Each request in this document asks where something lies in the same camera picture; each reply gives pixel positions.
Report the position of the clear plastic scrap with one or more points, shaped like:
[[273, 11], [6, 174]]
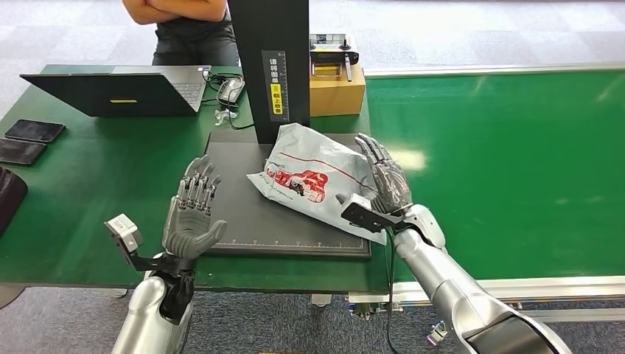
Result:
[[223, 116]]

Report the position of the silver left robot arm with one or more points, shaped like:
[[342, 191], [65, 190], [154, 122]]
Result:
[[141, 317]]

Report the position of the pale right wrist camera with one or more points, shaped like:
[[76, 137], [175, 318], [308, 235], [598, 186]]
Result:
[[361, 215]]

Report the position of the black rounded object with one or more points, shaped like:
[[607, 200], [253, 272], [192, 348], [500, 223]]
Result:
[[7, 195]]

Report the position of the black remote controller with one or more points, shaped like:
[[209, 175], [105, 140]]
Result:
[[327, 56]]

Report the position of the black smartphone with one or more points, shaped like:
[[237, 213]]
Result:
[[34, 131], [19, 152]]

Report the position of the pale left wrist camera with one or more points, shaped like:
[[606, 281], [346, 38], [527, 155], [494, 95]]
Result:
[[124, 232]]

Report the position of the grey power adapter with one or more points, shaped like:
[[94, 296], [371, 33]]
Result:
[[230, 90]]

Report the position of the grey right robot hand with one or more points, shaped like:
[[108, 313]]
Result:
[[390, 185]]

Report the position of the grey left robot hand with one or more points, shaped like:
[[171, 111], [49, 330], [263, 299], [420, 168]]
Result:
[[188, 227]]

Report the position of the white table foot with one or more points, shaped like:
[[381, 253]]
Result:
[[321, 300]]

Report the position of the white plastic courier package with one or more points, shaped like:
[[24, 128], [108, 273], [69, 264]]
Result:
[[312, 161]]

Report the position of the brown cardboard box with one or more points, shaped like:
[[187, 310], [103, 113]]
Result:
[[337, 97]]

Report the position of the person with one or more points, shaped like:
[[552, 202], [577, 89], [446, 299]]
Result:
[[195, 39]]

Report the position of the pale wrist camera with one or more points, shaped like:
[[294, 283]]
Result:
[[124, 232], [361, 215]]

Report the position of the black open laptop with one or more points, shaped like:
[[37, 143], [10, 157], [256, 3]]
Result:
[[122, 93]]

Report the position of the green conveyor belt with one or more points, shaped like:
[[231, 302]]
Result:
[[537, 146]]

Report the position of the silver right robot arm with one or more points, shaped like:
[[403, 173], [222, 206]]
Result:
[[454, 293]]

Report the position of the black weighing device with column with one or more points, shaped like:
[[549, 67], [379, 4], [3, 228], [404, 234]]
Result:
[[254, 220]]

